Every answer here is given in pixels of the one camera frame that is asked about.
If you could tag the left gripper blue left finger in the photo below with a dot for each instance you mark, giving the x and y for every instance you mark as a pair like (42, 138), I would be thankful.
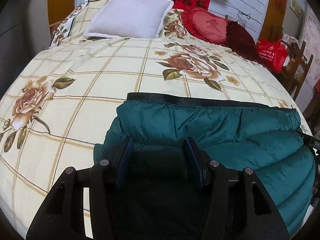
(61, 214)

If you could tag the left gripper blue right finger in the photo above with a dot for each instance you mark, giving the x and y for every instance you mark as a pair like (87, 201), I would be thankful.
(232, 204)

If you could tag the teal quilted puffer jacket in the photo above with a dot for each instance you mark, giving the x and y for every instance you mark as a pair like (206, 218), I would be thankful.
(236, 134)

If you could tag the wooden shelf rack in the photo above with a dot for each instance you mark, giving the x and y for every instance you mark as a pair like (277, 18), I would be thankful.
(293, 74)

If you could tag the red shopping bag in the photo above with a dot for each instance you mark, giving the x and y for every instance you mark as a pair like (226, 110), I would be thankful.
(273, 54)

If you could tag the floral pink curtain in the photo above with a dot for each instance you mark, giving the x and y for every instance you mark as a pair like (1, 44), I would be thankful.
(310, 34)

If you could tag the floral cream bed sheet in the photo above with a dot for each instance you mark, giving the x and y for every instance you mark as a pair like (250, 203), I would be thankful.
(64, 102)

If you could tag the dark red velvet cushion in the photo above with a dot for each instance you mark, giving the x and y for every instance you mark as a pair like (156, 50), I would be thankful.
(241, 42)

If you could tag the floral patterned pillow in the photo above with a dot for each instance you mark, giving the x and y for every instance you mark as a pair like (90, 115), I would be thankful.
(173, 25)

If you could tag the white square pillow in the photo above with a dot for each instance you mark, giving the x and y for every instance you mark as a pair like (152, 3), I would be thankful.
(129, 18)

